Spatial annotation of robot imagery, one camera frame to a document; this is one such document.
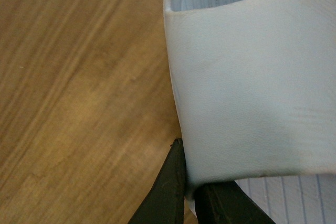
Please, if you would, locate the light blue slipper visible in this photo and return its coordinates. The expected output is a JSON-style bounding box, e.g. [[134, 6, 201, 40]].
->
[[164, 0, 335, 223]]

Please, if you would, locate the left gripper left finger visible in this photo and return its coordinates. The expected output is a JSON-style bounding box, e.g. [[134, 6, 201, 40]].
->
[[129, 138, 186, 224]]

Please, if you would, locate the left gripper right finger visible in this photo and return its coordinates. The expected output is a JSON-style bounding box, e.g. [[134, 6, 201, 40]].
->
[[194, 181, 274, 224]]

